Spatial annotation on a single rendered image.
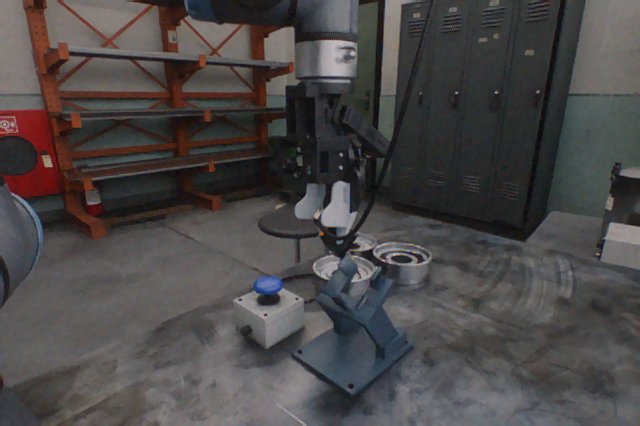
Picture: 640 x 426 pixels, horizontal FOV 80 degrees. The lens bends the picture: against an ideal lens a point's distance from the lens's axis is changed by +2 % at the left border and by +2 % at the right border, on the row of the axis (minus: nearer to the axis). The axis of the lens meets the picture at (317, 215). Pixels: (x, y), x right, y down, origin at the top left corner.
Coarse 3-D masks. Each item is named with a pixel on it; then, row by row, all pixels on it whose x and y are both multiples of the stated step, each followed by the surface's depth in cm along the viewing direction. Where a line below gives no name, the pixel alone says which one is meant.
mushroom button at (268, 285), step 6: (270, 276) 53; (258, 282) 52; (264, 282) 52; (270, 282) 52; (276, 282) 52; (258, 288) 51; (264, 288) 51; (270, 288) 51; (276, 288) 51; (264, 294) 51; (270, 294) 51
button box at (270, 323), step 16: (240, 304) 52; (256, 304) 52; (272, 304) 52; (288, 304) 52; (240, 320) 53; (256, 320) 50; (272, 320) 50; (288, 320) 52; (256, 336) 51; (272, 336) 50; (288, 336) 53
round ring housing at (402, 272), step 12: (420, 252) 73; (372, 264) 71; (384, 264) 67; (396, 264) 65; (408, 264) 68; (420, 264) 65; (384, 276) 68; (396, 276) 66; (408, 276) 66; (420, 276) 66
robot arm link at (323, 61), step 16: (304, 48) 43; (320, 48) 43; (336, 48) 43; (352, 48) 44; (304, 64) 44; (320, 64) 43; (336, 64) 43; (352, 64) 44; (304, 80) 45; (320, 80) 44; (336, 80) 44
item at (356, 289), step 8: (328, 256) 68; (352, 256) 68; (320, 264) 67; (328, 264) 68; (360, 264) 68; (368, 264) 66; (320, 272) 66; (328, 272) 65; (360, 272) 65; (368, 272) 65; (320, 280) 61; (328, 280) 60; (352, 280) 59; (360, 280) 60; (368, 280) 61; (320, 288) 62; (352, 288) 60; (360, 288) 60; (352, 296) 61; (360, 296) 61
